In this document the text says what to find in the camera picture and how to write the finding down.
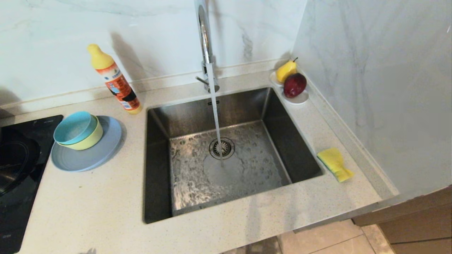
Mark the blue-grey plate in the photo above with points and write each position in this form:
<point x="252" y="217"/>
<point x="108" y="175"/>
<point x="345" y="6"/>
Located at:
<point x="86" y="160"/>

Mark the pale yellow bowl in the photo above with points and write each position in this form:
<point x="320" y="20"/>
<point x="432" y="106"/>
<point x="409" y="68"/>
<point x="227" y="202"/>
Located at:
<point x="94" y="139"/>

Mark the light blue bowl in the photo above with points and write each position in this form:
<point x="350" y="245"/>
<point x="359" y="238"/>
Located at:
<point x="74" y="128"/>

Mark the metal sink drain strainer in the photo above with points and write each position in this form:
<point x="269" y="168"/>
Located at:
<point x="227" y="146"/>

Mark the dark red apple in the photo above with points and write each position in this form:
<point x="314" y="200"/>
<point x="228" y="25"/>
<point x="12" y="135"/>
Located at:
<point x="294" y="85"/>

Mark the yellow pear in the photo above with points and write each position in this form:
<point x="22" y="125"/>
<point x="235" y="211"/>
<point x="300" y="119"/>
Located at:
<point x="285" y="72"/>

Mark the yellow sponge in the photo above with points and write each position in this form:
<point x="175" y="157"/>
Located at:
<point x="332" y="160"/>

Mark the stainless steel sink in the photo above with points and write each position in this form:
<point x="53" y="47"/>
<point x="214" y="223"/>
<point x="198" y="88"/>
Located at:
<point x="282" y="141"/>

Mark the orange dish soap bottle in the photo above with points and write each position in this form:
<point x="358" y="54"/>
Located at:
<point x="118" y="86"/>

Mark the wooden cabinet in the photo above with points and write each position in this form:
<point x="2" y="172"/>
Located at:
<point x="416" y="225"/>

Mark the running water stream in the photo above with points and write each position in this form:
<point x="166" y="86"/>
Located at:
<point x="215" y="116"/>

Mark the black induction cooktop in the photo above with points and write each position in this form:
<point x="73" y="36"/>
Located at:
<point x="24" y="211"/>

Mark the chrome faucet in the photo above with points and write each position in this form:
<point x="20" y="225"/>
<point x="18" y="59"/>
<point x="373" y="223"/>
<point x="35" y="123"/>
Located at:
<point x="204" y="35"/>

